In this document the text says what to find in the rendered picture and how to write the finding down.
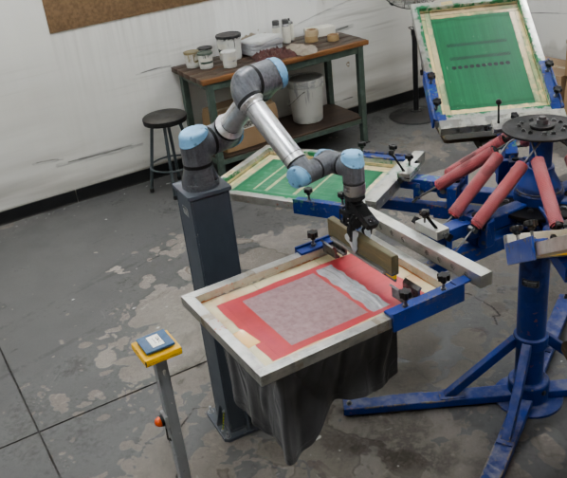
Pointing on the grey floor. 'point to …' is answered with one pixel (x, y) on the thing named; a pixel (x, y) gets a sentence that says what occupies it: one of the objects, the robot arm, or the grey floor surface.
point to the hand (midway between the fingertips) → (361, 248)
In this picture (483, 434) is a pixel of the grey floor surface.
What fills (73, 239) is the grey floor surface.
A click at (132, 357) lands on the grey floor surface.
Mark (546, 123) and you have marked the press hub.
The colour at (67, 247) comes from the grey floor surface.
